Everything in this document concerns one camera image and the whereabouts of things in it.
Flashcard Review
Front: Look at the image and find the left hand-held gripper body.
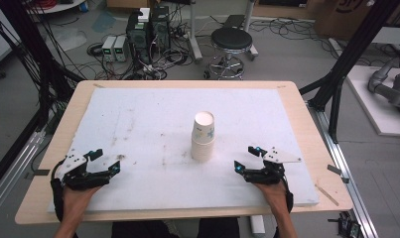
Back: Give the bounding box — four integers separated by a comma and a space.
52, 149, 112, 191

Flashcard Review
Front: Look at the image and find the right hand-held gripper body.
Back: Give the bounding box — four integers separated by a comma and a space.
242, 147, 303, 185

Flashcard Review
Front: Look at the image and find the stack of white paper cups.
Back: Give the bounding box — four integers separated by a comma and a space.
190, 110, 216, 164

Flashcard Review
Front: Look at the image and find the person's left hand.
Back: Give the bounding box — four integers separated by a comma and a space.
62, 183, 103, 217

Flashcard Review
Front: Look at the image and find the person's right hand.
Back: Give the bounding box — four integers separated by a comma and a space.
252, 179, 289, 213

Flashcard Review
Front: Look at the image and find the white foam mat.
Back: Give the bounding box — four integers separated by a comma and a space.
47, 87, 321, 213

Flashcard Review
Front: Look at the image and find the thin wooden stick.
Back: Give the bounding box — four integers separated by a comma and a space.
314, 183, 339, 207

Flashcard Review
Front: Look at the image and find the white table leg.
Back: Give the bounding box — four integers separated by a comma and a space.
249, 214, 267, 238

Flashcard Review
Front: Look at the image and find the person's right leg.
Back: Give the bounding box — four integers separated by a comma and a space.
197, 217, 241, 238

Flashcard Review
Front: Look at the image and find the person's leg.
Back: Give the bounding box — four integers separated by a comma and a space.
197, 217, 241, 238
110, 219, 172, 238

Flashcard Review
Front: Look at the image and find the person's left leg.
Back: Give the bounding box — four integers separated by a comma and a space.
110, 219, 172, 238

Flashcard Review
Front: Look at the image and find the small black device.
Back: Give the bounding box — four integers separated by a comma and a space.
327, 210, 363, 238

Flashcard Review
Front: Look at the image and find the white platform board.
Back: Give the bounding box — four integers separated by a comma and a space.
345, 64, 400, 138

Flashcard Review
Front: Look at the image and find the grey power supply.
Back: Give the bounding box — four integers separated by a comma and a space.
101, 35, 118, 62
113, 35, 129, 63

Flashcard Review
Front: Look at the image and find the black round stool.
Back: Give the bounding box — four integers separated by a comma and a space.
202, 27, 259, 81

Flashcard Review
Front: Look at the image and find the black computer tower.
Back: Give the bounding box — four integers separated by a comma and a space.
150, 5, 172, 52
125, 11, 153, 65

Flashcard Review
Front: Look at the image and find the grey metal stand leg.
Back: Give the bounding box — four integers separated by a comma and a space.
242, 0, 260, 62
187, 0, 204, 64

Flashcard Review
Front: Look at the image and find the black flat pad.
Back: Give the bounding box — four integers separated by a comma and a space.
221, 14, 247, 30

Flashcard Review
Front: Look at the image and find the small white box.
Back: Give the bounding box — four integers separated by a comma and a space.
137, 7, 152, 24

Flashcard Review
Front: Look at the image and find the round white table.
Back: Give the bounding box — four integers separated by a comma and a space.
26, 0, 86, 15

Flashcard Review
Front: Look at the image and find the cardboard box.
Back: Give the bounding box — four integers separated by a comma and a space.
314, 0, 376, 42

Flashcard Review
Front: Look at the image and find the aluminium rail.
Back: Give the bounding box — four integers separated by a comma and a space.
0, 129, 47, 222
307, 101, 380, 238

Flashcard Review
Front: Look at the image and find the black metal frame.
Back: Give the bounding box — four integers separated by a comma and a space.
0, 0, 86, 196
298, 0, 400, 144

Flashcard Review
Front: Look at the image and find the tangle of floor cables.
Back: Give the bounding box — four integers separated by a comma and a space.
86, 19, 197, 81

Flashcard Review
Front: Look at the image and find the red cable coil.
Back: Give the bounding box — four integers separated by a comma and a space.
31, 0, 59, 11

